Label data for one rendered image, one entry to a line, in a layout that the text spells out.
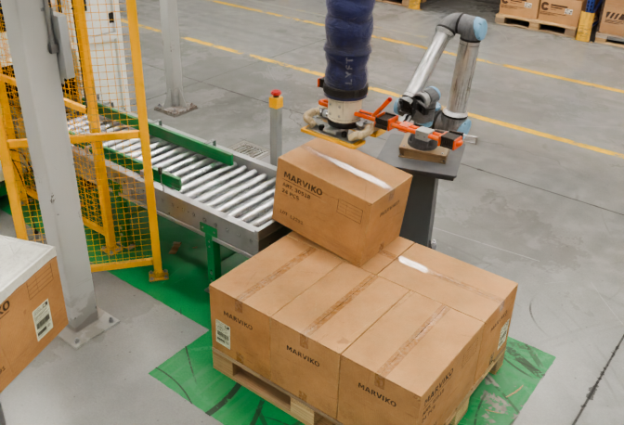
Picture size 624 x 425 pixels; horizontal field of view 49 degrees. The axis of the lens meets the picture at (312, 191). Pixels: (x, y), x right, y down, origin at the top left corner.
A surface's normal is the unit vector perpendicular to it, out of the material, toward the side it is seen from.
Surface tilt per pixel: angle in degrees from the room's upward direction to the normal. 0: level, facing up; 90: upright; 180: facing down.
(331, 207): 90
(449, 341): 0
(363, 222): 90
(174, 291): 0
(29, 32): 90
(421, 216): 90
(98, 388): 0
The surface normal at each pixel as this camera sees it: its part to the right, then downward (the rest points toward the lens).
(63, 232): 0.80, 0.30
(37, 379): 0.03, -0.88
